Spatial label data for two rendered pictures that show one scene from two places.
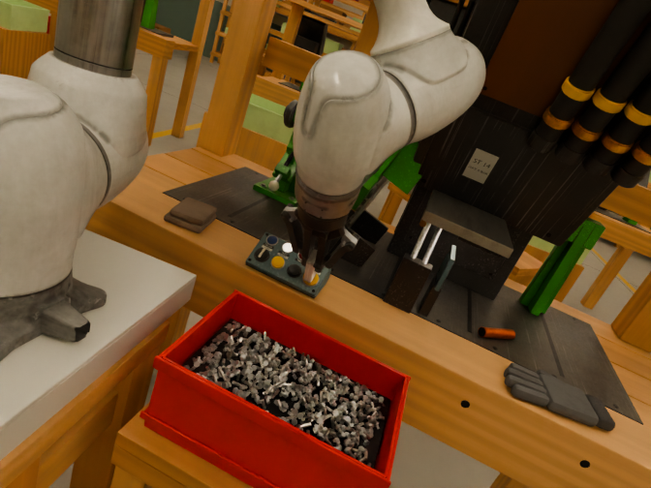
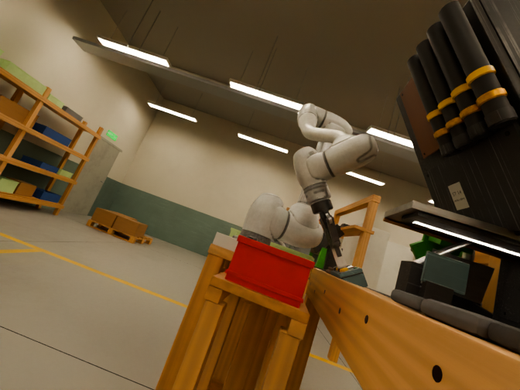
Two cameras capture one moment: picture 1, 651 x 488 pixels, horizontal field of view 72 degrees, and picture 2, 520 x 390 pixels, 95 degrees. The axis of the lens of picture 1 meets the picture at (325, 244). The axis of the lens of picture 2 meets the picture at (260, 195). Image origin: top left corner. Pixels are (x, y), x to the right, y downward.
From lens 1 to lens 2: 100 cm
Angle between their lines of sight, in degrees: 95
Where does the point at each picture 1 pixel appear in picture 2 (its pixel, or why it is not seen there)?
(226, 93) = not seen: hidden behind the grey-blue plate
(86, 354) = not seen: hidden behind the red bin
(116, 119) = (298, 211)
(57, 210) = (261, 211)
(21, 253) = (251, 218)
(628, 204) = not seen: outside the picture
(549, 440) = (406, 340)
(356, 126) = (296, 158)
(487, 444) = (372, 367)
